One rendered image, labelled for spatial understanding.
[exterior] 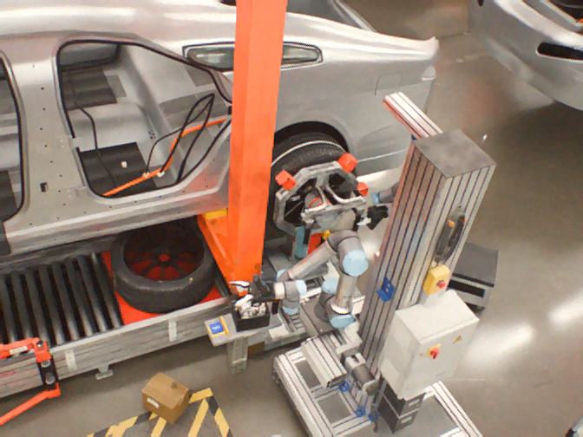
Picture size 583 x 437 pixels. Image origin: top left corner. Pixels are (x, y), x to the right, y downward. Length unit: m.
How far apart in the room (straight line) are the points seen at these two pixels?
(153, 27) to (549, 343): 3.31
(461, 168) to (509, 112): 4.36
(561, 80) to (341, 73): 2.31
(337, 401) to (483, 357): 1.18
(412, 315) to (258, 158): 1.05
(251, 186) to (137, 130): 1.42
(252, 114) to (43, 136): 1.09
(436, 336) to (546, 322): 2.08
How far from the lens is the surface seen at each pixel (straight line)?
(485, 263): 4.85
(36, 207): 3.87
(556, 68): 5.75
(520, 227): 5.76
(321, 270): 4.73
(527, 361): 4.86
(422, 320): 3.19
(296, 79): 3.83
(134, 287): 4.14
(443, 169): 2.70
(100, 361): 4.23
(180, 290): 4.11
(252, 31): 2.90
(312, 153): 4.01
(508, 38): 5.97
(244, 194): 3.43
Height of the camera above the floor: 3.65
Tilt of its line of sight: 45 degrees down
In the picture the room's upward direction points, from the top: 8 degrees clockwise
